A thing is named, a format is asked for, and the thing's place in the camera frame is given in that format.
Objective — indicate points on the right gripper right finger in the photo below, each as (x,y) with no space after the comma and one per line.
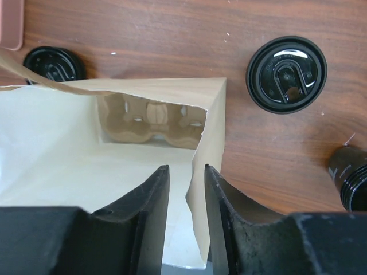
(248,238)

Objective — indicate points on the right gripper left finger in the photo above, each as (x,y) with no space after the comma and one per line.
(125,237)

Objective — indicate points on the black coffee cup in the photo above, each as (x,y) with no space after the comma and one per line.
(347,168)

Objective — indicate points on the brown paper bag with handles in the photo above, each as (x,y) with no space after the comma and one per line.
(54,152)

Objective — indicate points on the black cup lid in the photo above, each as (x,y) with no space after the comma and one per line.
(286,74)
(56,64)

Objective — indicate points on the salmon pink tray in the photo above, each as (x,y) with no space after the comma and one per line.
(12,24)

